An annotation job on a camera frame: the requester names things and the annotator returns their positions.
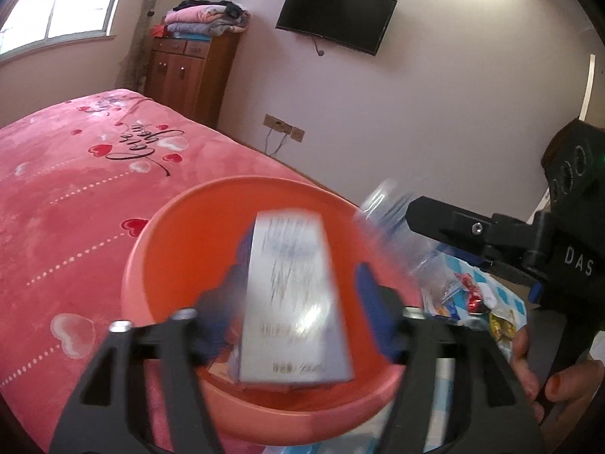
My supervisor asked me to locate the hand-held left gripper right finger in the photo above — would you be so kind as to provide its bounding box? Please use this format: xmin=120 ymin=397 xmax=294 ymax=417
xmin=357 ymin=262 xmax=543 ymax=454

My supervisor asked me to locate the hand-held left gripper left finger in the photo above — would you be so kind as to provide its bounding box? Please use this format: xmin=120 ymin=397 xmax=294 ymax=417
xmin=50 ymin=239 xmax=251 ymax=454

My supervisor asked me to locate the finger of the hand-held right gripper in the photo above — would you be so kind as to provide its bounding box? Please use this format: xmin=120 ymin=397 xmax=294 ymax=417
xmin=406 ymin=196 xmax=536 ymax=260
xmin=439 ymin=243 xmax=536 ymax=290

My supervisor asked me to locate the plastic bottle with blue label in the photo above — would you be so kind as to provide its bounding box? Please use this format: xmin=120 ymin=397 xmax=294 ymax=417
xmin=354 ymin=177 xmax=455 ymax=289

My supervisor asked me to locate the grey milk carton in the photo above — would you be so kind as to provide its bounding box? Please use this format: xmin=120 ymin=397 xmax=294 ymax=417
xmin=237 ymin=210 xmax=355 ymax=384

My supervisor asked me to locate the orange plastic bucket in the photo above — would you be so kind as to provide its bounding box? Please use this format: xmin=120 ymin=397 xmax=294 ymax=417
xmin=120 ymin=176 xmax=424 ymax=448

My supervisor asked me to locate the person's right hand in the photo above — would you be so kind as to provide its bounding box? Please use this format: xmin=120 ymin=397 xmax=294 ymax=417
xmin=512 ymin=325 xmax=605 ymax=424

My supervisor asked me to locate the blue white checkered tablecloth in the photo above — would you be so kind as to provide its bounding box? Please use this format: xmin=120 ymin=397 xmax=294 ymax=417
xmin=411 ymin=246 xmax=529 ymax=454

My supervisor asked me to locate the red orange candy wrapper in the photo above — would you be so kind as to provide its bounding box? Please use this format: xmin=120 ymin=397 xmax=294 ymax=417
xmin=456 ymin=272 xmax=487 ymax=313

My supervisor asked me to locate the green gold candy wrapper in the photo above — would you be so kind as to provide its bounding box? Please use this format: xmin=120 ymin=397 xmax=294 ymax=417
xmin=489 ymin=312 xmax=517 ymax=341

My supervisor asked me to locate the white door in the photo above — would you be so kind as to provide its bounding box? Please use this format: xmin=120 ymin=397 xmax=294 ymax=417
xmin=579 ymin=54 xmax=596 ymax=124

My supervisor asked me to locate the pink heart print blanket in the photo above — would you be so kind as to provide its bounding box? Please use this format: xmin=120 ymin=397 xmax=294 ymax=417
xmin=0 ymin=87 xmax=332 ymax=454

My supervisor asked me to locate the brown wooden cabinet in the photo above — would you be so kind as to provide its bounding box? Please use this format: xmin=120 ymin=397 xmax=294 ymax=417
xmin=143 ymin=33 xmax=241 ymax=129

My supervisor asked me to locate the grey sheer curtain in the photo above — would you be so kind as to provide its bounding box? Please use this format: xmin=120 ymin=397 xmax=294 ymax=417
xmin=116 ymin=0 xmax=178 ymax=93

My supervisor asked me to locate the pile of folded clothes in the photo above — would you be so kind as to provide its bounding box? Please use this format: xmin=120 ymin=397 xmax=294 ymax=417
xmin=150 ymin=0 xmax=251 ymax=41

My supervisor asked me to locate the window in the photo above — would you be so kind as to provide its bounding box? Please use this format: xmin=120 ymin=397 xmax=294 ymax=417
xmin=0 ymin=0 xmax=135 ymax=62

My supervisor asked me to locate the white charging cable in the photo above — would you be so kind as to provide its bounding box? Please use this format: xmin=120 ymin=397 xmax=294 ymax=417
xmin=264 ymin=125 xmax=289 ymax=157

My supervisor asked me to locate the wooden wall socket panel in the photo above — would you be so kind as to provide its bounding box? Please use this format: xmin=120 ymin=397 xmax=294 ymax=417
xmin=263 ymin=113 xmax=306 ymax=143

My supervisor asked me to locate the black wall television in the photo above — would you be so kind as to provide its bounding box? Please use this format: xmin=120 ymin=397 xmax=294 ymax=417
xmin=275 ymin=0 xmax=398 ymax=56

